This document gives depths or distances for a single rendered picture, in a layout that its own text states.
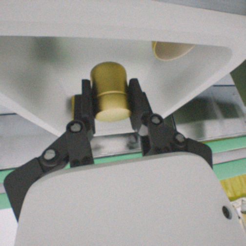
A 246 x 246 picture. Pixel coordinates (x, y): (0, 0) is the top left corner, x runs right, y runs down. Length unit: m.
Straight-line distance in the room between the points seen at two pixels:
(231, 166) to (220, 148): 0.04
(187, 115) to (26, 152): 0.37
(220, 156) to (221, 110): 0.10
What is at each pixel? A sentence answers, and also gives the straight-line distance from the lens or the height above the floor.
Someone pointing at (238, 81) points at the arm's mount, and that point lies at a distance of 0.31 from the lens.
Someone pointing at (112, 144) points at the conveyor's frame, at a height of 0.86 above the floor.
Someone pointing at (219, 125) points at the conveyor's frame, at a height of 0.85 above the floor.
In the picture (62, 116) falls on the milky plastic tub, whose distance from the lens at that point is 0.22.
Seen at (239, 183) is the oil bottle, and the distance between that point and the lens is 0.55.
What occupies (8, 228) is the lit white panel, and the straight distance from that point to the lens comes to 0.60.
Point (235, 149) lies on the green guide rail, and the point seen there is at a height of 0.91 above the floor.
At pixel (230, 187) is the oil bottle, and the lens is 0.52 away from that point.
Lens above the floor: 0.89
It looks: 16 degrees down
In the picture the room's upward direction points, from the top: 172 degrees clockwise
